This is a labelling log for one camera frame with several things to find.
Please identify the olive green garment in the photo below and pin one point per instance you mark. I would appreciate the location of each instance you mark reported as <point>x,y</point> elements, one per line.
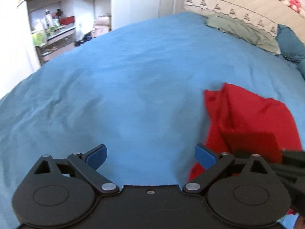
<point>243,31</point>

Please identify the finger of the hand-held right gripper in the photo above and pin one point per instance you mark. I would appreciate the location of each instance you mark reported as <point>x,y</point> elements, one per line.
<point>294,171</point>

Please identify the blue pillow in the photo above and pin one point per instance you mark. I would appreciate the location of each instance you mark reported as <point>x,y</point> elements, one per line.
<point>292,43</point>

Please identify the green plastic bag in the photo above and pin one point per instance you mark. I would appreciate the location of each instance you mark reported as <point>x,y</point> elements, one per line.
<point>39,34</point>

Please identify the red knit sweater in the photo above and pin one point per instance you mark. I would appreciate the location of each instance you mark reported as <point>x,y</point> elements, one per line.
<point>243,119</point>

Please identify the cream embroidered pillow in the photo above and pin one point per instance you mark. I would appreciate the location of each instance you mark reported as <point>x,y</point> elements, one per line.
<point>238,2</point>

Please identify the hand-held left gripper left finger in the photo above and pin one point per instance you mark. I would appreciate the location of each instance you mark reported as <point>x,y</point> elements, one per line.
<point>96,158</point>

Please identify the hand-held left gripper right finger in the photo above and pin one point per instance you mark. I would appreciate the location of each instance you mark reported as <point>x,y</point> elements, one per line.
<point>205,158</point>

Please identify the pink stuffed toy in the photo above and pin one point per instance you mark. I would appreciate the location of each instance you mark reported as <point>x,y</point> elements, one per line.
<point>295,3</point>

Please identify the blue duvet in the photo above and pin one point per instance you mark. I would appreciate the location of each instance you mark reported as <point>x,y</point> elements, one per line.
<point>302,69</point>

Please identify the white shelf unit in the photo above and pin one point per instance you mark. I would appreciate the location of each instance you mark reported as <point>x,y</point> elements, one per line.
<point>69,7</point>

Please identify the white bottle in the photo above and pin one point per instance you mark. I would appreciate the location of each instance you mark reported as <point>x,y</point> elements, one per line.
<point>48,19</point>

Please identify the blue bed sheet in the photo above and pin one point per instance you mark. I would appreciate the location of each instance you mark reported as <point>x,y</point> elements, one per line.
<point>133,88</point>

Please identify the dark shoes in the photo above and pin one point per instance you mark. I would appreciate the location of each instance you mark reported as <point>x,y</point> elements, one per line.
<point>82,41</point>

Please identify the red box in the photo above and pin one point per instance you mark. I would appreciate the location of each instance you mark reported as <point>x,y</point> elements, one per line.
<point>67,20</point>

